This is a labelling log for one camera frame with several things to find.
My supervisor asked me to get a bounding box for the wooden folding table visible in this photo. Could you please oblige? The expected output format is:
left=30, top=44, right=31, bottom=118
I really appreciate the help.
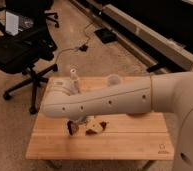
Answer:
left=25, top=76, right=177, bottom=161

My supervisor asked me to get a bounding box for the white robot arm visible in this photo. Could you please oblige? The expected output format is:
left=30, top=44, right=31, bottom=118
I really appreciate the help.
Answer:
left=41, top=72, right=193, bottom=171

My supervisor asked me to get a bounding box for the small clear bottle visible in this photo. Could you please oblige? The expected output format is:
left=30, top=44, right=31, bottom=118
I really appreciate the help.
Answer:
left=70, top=68, right=80, bottom=93

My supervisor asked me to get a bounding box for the black floor plate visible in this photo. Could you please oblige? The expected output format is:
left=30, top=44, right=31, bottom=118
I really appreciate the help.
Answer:
left=95, top=28, right=116, bottom=44

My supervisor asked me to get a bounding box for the black office chair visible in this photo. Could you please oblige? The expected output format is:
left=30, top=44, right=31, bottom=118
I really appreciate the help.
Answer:
left=0, top=0, right=58, bottom=114

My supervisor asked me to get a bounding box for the black floor power adapter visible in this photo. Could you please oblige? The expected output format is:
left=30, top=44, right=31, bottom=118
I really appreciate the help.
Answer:
left=79, top=45, right=88, bottom=52

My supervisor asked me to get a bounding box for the white paper on chair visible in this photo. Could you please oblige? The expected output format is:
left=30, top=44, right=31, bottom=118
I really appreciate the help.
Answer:
left=5, top=11, right=19, bottom=35

